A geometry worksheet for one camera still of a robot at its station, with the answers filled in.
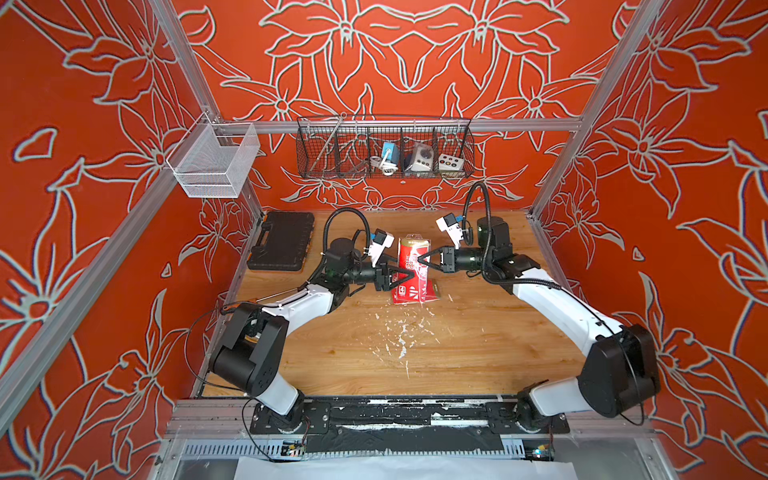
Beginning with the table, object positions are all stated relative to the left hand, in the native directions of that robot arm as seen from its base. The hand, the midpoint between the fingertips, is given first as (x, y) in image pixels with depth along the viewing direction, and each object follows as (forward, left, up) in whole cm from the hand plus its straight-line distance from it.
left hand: (409, 271), depth 76 cm
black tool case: (+21, +44, -16) cm, 52 cm away
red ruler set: (-5, -2, -2) cm, 5 cm away
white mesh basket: (+32, +64, +10) cm, 72 cm away
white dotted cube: (+37, -12, +8) cm, 40 cm away
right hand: (0, -1, +4) cm, 5 cm away
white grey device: (+35, -3, +11) cm, 37 cm away
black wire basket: (+45, +24, +8) cm, 52 cm away
